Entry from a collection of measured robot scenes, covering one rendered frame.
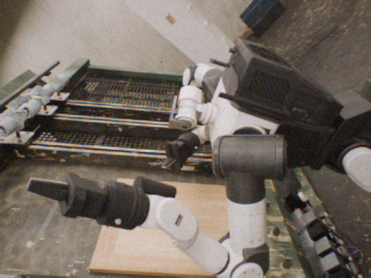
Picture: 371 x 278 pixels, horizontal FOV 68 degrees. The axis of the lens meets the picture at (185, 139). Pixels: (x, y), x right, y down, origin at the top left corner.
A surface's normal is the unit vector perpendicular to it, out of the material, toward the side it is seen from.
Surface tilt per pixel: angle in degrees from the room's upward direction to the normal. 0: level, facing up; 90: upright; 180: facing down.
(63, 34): 90
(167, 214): 94
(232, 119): 46
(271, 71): 90
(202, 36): 90
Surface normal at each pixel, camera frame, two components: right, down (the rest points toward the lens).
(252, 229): 0.21, 0.29
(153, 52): -0.07, 0.59
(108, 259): 0.09, -0.84
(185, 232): 0.60, -0.21
